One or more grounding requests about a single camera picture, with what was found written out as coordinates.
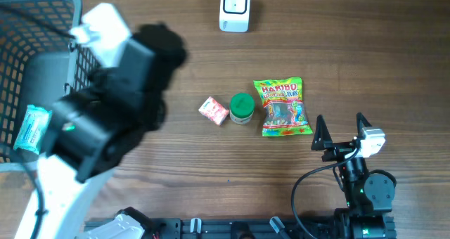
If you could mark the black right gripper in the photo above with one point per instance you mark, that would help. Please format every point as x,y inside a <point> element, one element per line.
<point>337,149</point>

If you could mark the Haribo gummy worms bag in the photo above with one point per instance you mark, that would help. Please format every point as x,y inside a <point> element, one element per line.
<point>282,100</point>

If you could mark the red white small box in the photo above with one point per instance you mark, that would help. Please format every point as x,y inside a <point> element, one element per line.
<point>214,111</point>

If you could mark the green lid jar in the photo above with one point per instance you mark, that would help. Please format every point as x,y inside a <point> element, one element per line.
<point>242,106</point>

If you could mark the teal wet wipes pack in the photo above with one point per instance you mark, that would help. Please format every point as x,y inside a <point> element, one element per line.
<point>33,129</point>

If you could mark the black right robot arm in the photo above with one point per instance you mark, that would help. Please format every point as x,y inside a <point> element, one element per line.
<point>369,194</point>

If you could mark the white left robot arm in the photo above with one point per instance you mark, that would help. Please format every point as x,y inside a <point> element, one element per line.
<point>92,129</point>

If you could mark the white barcode scanner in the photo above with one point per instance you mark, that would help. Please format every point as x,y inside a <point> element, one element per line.
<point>234,15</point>

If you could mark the grey plastic shopping basket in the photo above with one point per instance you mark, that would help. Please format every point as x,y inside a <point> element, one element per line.
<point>39,62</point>

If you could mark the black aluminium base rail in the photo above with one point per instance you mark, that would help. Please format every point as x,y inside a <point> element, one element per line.
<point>197,228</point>

